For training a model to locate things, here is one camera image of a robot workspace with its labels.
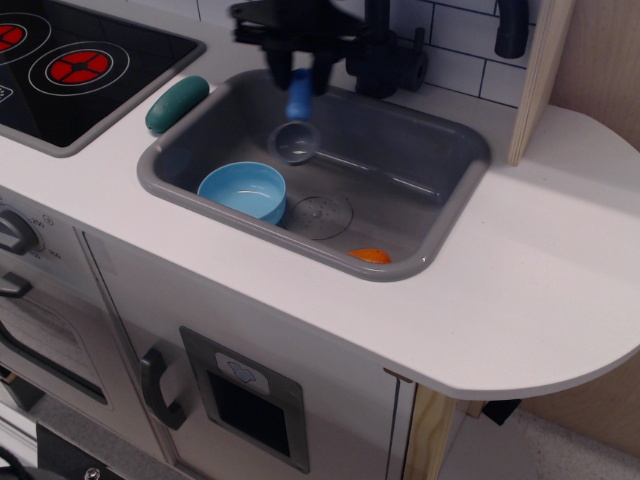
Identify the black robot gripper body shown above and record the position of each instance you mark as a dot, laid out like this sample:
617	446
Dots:
306	26

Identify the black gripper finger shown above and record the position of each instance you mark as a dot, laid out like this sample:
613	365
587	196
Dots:
321	72
280	65

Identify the blue handled grey spoon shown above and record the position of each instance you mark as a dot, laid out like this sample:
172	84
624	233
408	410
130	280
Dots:
296	141

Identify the light blue bowl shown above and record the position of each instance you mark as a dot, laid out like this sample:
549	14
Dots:
252	188

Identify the grey plastic sink basin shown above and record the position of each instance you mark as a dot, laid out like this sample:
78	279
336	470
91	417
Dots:
385	176

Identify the black toy faucet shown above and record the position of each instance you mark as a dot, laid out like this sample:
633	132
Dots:
478	48

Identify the teal green oblong toy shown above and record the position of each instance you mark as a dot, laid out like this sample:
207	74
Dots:
176	102

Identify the orange toy fruit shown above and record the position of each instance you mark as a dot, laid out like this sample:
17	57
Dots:
371	255

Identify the black toy stovetop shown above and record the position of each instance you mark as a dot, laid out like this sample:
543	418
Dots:
69	73

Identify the grey oven knob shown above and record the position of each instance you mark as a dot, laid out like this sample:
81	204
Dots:
17	236

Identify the grey ice dispenser panel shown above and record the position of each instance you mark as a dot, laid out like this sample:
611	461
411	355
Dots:
250	400

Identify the toy oven door window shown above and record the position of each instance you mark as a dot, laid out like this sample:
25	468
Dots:
47	338

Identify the light wooden side post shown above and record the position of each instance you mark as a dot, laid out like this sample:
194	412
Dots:
546	51

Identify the dark grey cabinet handle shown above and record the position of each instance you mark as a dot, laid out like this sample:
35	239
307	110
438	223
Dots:
152	368

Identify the grey oven door handle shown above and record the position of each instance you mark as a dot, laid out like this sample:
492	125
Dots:
14	286

